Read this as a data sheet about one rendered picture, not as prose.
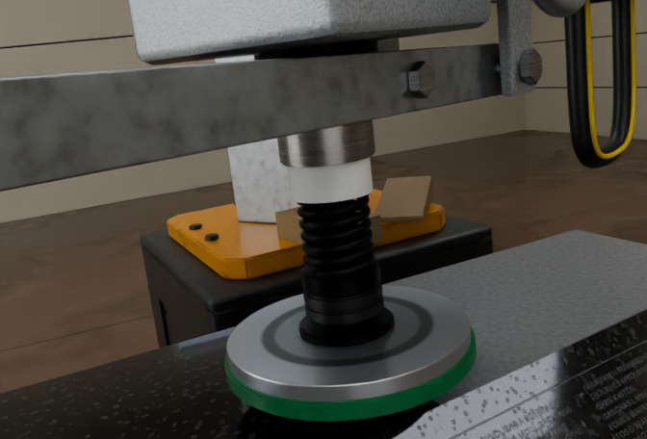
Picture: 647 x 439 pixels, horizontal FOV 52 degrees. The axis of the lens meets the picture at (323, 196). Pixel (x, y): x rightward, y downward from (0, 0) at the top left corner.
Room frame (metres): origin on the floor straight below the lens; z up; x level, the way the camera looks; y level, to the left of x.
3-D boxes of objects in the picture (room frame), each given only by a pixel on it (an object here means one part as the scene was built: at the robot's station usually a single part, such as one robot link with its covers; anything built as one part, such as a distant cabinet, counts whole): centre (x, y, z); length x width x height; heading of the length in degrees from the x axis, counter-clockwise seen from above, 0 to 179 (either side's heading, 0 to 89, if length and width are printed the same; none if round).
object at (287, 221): (1.19, 0.00, 0.81); 0.20 x 0.10 x 0.05; 33
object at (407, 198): (1.36, -0.17, 0.80); 0.20 x 0.10 x 0.05; 164
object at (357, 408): (0.55, -0.01, 0.87); 0.22 x 0.22 x 0.04
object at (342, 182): (0.55, -0.01, 1.01); 0.07 x 0.07 x 0.04
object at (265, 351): (0.55, -0.01, 0.87); 0.21 x 0.21 x 0.01
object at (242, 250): (1.44, 0.06, 0.76); 0.49 x 0.49 x 0.05; 25
